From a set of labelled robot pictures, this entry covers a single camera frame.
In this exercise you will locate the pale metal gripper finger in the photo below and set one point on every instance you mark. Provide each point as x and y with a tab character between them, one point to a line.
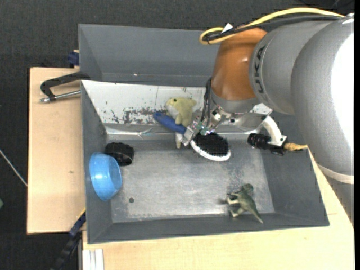
184	141
190	130

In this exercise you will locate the blue plastic bowl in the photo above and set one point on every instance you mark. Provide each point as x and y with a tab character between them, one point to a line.
102	176

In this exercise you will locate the black cylinder on white bracket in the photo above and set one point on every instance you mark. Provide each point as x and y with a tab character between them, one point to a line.
260	141

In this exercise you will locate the black toy wheel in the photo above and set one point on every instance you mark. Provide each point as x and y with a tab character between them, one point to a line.
119	152

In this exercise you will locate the yellow plush toy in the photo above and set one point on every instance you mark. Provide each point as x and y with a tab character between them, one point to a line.
182	110

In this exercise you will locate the green toy dinosaur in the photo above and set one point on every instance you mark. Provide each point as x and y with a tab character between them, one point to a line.
245	201

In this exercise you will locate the pale wood board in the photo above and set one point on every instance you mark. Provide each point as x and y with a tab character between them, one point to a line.
53	156

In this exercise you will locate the grey metal bin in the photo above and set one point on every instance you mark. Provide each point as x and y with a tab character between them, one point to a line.
180	184

